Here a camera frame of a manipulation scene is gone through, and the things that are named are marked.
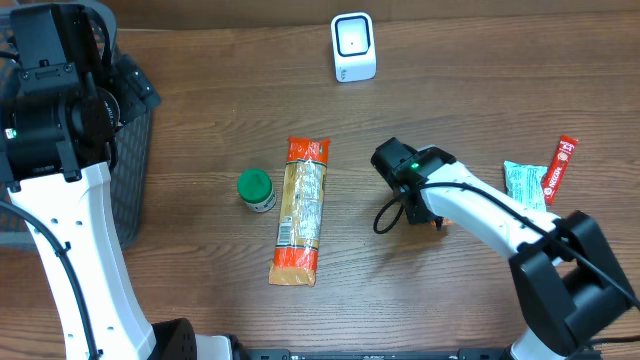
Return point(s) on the teal snack packet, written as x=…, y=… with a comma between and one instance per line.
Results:
x=524, y=184

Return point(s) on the black rail table edge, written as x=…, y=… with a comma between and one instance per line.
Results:
x=461, y=354

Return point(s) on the green lid jar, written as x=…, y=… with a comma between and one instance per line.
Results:
x=256, y=189

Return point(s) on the spaghetti pack orange ends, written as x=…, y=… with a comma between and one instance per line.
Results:
x=296, y=252

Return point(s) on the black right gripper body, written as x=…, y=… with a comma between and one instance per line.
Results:
x=417, y=212

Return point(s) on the red coffee stick sachet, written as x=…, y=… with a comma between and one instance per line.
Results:
x=564, y=152

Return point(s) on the orange Kleenex tissue pack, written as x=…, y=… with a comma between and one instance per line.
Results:
x=445, y=221

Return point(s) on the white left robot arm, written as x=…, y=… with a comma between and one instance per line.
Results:
x=58, y=152

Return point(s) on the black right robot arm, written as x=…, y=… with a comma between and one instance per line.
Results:
x=569, y=283

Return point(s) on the grey plastic shopping basket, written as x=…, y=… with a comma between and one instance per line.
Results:
x=127, y=185

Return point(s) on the white barcode scanner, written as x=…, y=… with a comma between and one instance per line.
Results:
x=353, y=46

